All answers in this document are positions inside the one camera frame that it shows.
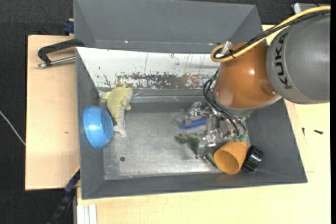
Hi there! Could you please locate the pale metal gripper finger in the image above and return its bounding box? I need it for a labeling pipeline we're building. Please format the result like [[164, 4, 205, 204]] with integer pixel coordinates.
[[196, 145, 212, 160], [198, 134, 216, 148]]

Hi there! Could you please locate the dark green toy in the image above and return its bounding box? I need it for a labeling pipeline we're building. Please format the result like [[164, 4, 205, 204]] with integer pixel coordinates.
[[174, 133, 201, 152]]

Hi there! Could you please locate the blue and white brush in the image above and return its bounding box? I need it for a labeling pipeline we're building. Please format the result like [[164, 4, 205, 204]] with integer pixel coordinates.
[[180, 115, 208, 131]]

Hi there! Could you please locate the orange plastic cup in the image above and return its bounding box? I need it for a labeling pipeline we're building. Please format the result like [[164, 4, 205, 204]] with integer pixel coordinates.
[[213, 140, 249, 175]]

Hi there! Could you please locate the clear plastic thing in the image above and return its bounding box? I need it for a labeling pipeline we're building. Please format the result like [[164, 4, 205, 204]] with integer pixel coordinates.
[[183, 102, 211, 119]]

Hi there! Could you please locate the black ribbed round cap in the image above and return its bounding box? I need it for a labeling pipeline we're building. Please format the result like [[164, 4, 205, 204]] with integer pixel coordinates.
[[241, 145, 264, 173]]

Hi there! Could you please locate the yellow-green plush toy animal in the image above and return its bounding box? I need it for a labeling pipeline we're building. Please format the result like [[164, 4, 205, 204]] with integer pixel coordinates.
[[101, 86, 135, 138]]

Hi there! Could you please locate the blue plastic bowl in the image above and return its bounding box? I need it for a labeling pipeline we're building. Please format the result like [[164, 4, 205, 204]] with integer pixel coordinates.
[[83, 105, 115, 151]]

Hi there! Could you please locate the grey metal bin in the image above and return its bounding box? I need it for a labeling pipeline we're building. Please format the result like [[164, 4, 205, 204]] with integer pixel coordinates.
[[72, 0, 308, 200]]

